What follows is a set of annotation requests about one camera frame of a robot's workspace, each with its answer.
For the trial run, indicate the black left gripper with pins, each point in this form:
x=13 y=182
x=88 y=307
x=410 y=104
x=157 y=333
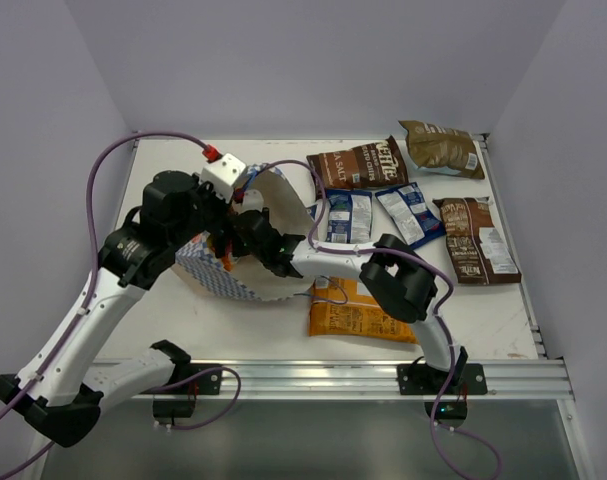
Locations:
x=221 y=240

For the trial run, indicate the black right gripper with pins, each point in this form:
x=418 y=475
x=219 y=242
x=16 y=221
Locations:
x=237 y=249

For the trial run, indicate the colourful red candy bag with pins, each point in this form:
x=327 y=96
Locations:
x=221 y=246

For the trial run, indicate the blue checkered paper bag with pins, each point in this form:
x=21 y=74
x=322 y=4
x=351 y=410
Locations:
x=245 y=278

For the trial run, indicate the dark blue snack bag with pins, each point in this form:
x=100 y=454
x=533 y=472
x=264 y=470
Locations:
x=350 y=216

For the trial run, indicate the orange brown snack bag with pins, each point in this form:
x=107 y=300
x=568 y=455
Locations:
x=344 y=307

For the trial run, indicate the brown kettle chips bag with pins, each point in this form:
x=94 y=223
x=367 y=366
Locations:
x=370 y=166

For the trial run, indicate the blue white snack bag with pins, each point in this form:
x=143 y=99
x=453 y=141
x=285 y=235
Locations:
x=407 y=207

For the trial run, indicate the light blue snack bag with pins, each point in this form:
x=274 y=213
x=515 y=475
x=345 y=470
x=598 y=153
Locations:
x=443 y=150

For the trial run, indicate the dark brown chips bag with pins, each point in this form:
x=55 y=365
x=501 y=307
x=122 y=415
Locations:
x=475 y=246

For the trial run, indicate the blue white milk snack pack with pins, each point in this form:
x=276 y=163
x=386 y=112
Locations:
x=318 y=212

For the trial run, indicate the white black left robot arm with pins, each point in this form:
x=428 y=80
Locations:
x=56 y=393

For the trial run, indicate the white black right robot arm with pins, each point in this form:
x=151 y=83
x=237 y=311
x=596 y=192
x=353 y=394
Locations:
x=405 y=287

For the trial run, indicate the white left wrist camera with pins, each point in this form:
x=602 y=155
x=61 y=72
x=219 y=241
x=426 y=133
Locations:
x=222 y=171

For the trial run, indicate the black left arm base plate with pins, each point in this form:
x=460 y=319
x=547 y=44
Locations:
x=184 y=397

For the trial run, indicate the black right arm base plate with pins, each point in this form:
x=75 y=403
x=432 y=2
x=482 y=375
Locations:
x=418 y=379

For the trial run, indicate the aluminium mounting rail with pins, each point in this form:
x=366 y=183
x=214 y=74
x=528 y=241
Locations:
x=378 y=380

